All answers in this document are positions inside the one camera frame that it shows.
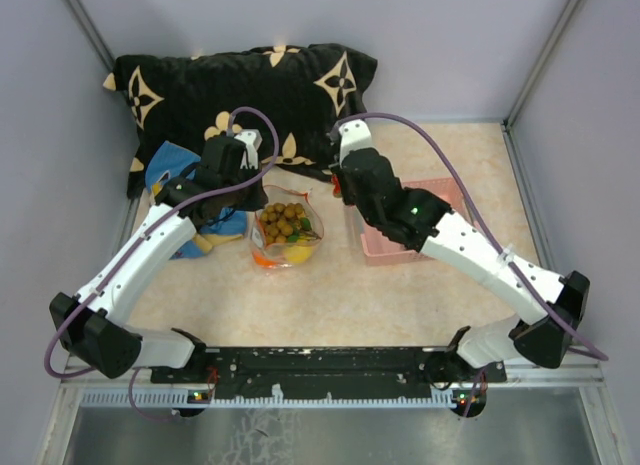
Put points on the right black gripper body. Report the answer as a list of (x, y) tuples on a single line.
[(369, 215)]

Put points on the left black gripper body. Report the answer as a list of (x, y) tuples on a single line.
[(248, 198)]

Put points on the red strawberries with leaves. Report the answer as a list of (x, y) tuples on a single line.
[(336, 187)]

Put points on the pink plastic basket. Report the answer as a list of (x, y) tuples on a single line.
[(377, 249)]

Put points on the brown longan bunch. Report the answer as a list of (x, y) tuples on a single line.
[(284, 223)]

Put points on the clear orange zip top bag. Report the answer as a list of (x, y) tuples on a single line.
[(282, 195)]

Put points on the yellow lemon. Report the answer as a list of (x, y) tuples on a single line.
[(297, 254)]

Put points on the orange persimmon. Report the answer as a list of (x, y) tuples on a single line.
[(269, 262)]

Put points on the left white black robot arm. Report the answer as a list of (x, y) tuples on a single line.
[(92, 324)]

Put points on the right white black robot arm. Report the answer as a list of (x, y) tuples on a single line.
[(416, 219)]

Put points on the blue Pikachu cloth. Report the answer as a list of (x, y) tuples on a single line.
[(168, 162)]

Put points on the black floral plush pillow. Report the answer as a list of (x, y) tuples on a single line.
[(293, 95)]

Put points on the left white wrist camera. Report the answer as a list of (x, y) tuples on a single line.
[(252, 140)]

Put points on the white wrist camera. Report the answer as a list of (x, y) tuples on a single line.
[(351, 136), (252, 140)]

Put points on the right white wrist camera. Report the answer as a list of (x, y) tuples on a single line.
[(351, 136)]

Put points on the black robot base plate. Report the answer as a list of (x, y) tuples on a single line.
[(318, 373)]

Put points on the aluminium frame rail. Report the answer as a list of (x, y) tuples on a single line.
[(465, 399)]

